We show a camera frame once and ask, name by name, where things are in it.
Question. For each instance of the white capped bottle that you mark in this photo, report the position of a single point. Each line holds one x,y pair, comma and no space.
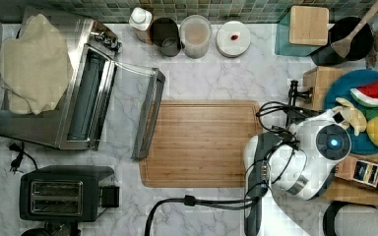
141,20

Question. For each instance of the wooden drawer cabinet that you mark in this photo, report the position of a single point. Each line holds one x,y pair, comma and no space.
320,80

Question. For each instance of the black toaster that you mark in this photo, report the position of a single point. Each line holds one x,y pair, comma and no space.
70,193

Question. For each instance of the bamboo cutting board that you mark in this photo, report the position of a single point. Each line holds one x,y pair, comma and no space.
200,144

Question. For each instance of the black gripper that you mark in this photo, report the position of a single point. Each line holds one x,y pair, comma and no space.
294,113

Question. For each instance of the stainless toaster oven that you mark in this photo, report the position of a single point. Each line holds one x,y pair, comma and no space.
105,97

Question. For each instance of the toy banana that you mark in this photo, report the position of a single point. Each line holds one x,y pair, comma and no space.
352,117

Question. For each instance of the black power plug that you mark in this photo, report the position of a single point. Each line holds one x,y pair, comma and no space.
16,163

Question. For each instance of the black round object bottom right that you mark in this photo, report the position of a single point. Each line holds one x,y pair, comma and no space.
345,219

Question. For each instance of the toy watermelon slice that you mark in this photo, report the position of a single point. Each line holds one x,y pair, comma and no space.
366,95

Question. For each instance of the Stash tea box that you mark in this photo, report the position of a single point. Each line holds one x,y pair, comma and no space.
358,171

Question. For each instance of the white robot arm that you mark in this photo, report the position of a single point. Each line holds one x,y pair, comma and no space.
299,158

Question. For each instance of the wooden spatula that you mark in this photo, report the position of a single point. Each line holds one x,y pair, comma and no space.
342,47

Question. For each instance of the teal glass container bamboo lid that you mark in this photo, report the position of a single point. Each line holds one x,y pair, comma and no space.
302,30

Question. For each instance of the black utensil pot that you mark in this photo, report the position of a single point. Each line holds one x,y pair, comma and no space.
359,47

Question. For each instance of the dark object bottom left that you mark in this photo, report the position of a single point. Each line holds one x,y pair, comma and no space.
54,229

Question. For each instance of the black cup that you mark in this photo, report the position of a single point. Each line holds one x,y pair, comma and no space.
165,35

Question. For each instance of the blue plate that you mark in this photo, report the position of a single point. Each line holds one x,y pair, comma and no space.
360,144

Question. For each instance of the clear plastic jar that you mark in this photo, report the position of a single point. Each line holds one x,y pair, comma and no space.
195,34

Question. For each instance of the beige cloth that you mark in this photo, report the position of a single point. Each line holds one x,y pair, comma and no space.
35,68

